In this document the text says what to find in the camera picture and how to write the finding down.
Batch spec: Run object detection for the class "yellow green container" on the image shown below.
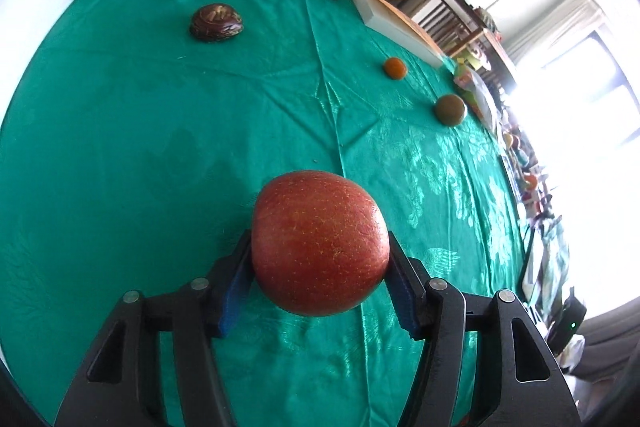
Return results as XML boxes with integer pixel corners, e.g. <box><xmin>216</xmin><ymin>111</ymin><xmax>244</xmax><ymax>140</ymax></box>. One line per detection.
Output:
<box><xmin>457</xmin><ymin>44</ymin><xmax>493</xmax><ymax>70</ymax></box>

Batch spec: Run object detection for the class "wooden bench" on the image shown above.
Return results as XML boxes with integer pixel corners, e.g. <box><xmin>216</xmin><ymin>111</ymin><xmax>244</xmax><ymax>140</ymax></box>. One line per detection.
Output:
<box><xmin>415</xmin><ymin>0</ymin><xmax>517</xmax><ymax>94</ymax></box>

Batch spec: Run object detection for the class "flat white orange box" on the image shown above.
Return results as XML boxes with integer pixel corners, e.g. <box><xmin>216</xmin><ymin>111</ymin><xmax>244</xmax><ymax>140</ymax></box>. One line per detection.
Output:
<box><xmin>350</xmin><ymin>0</ymin><xmax>446</xmax><ymax>69</ymax></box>

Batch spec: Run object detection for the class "green brown orange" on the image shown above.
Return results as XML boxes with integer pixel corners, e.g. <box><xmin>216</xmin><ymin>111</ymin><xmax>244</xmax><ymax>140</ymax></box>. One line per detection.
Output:
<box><xmin>434</xmin><ymin>94</ymin><xmax>468</xmax><ymax>126</ymax></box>

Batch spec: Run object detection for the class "red apple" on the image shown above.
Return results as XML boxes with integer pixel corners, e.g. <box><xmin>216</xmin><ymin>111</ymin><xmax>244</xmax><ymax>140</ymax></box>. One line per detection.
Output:
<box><xmin>251</xmin><ymin>170</ymin><xmax>391</xmax><ymax>318</ymax></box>

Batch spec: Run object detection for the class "white plastic bag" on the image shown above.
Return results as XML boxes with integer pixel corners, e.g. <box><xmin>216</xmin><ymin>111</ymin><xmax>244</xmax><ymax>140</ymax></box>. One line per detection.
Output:
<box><xmin>452</xmin><ymin>59</ymin><xmax>502</xmax><ymax>134</ymax></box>

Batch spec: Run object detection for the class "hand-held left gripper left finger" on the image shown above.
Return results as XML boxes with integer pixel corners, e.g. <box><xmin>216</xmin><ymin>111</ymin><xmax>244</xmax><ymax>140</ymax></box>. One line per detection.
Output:
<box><xmin>54</xmin><ymin>229</ymin><xmax>254</xmax><ymax>427</ymax></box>

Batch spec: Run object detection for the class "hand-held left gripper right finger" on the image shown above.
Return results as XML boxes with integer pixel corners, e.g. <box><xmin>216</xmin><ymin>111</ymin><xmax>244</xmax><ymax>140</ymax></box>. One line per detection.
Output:
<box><xmin>382</xmin><ymin>232</ymin><xmax>583</xmax><ymax>427</ymax></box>

